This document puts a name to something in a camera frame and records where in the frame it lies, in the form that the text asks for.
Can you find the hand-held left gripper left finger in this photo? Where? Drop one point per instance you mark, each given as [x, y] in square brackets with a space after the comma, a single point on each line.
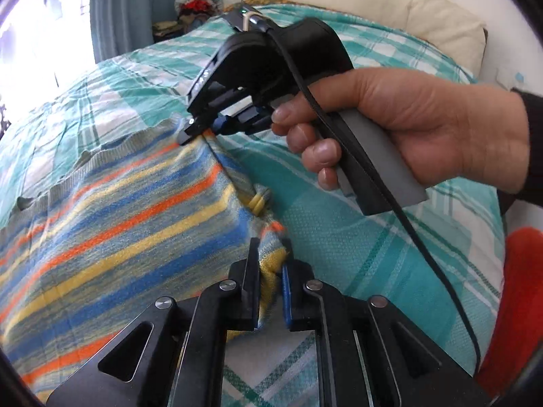
[251, 288]

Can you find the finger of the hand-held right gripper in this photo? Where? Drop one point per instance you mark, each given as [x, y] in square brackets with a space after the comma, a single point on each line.
[252, 121]
[193, 125]

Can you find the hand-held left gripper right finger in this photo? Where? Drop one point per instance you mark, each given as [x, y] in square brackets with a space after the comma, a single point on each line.
[286, 292]

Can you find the striped knit sweater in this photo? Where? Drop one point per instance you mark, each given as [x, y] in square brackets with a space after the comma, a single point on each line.
[127, 229]

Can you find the person's right forearm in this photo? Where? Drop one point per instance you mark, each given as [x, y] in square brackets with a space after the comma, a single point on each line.
[535, 135]

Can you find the person's right hand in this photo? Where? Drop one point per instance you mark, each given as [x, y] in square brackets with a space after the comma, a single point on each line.
[432, 127]

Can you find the teal checkered blanket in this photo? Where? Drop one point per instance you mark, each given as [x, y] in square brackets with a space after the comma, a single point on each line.
[360, 254]

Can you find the olive folded cloths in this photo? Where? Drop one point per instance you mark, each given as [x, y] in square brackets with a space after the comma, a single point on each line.
[167, 29]

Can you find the blue-grey curtain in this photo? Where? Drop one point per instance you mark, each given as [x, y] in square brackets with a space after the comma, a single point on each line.
[127, 8]

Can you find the cream headboard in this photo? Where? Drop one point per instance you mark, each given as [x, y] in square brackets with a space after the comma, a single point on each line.
[382, 4]

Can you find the bright window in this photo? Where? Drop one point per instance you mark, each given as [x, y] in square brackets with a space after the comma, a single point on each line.
[38, 25]

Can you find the red garment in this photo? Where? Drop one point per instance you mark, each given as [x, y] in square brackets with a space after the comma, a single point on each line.
[517, 296]

